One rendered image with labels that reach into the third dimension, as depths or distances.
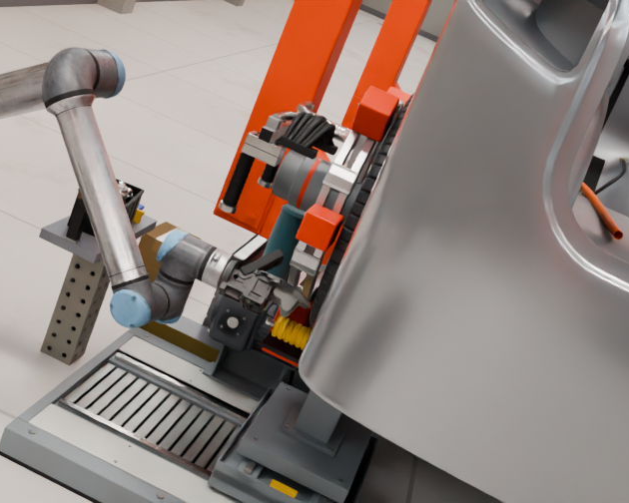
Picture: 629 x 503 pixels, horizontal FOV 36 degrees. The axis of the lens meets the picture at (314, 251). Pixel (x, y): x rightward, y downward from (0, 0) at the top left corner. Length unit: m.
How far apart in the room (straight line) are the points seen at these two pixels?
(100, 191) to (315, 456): 0.88
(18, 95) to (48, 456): 0.89
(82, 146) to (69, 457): 0.76
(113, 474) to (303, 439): 0.50
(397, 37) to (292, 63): 1.93
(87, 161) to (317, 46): 0.89
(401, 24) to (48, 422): 2.87
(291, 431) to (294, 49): 1.09
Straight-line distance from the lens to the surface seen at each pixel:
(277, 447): 2.53
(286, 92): 2.90
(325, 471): 2.53
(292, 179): 2.42
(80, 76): 2.31
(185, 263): 2.32
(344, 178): 2.17
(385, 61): 4.79
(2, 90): 2.57
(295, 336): 2.43
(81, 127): 2.29
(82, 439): 2.56
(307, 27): 2.88
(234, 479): 2.51
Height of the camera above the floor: 1.46
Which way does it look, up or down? 18 degrees down
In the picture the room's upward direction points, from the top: 23 degrees clockwise
